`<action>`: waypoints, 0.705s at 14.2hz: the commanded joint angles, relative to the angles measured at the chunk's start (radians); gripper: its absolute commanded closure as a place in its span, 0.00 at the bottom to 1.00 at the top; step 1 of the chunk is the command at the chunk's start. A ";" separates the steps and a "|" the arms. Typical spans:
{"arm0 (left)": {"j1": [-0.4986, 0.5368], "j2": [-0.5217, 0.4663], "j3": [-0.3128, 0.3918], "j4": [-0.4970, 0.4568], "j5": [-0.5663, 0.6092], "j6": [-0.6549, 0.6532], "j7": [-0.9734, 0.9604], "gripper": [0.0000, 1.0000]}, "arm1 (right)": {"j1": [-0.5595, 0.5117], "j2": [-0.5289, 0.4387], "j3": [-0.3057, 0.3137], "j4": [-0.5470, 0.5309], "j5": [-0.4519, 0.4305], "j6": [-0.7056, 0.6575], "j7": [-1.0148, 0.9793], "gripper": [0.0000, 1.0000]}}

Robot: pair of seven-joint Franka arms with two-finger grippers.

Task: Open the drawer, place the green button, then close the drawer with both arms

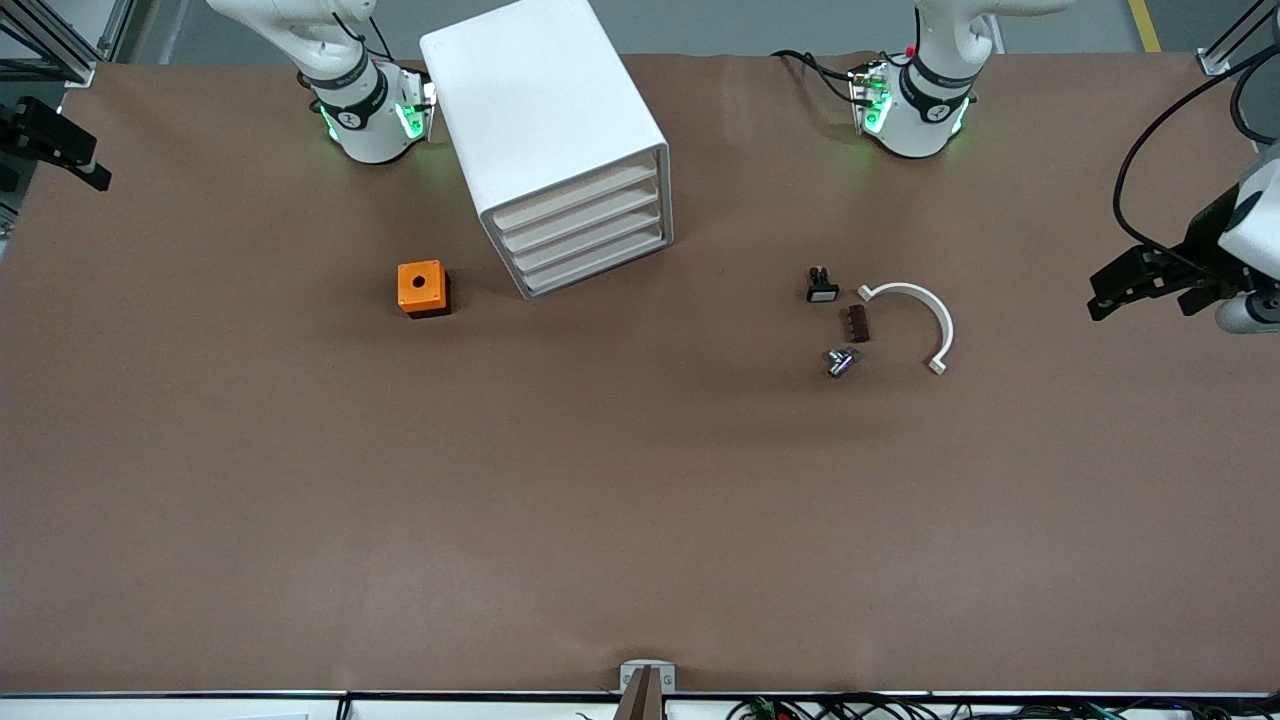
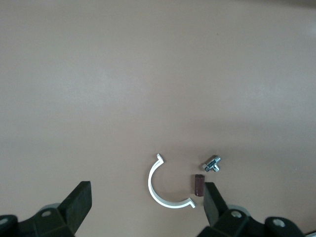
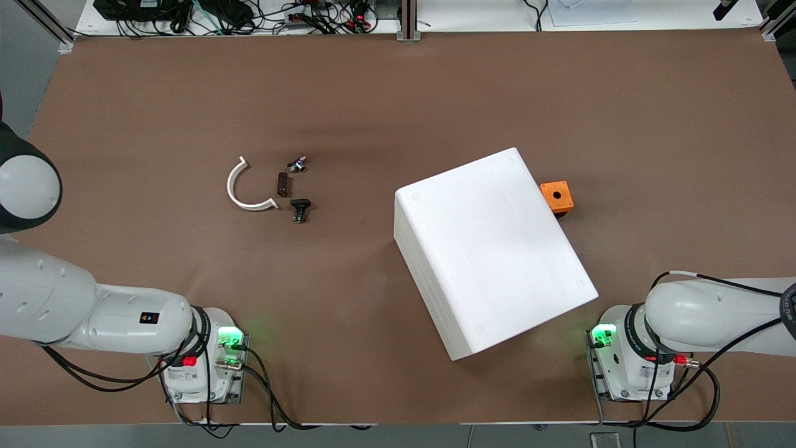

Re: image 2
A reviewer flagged white half-ring clamp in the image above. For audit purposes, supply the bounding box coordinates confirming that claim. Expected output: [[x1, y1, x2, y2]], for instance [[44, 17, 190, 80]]
[[147, 153, 197, 209]]

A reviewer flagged silver metal fitting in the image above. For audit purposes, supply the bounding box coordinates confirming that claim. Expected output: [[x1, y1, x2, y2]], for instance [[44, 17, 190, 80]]
[[201, 155, 222, 173]]

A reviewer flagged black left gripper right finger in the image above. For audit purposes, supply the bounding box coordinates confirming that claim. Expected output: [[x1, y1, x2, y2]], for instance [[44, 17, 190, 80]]
[[197, 182, 306, 237]]

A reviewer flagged dark brown block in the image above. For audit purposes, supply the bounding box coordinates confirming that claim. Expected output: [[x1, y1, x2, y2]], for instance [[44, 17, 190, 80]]
[[193, 174, 205, 198]]

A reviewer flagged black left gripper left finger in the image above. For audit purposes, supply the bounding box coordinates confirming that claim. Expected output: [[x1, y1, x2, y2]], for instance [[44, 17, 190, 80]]
[[0, 181, 92, 237]]

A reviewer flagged brown table mat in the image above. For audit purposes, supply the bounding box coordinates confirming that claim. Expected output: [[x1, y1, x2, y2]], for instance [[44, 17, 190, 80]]
[[0, 0, 316, 237]]

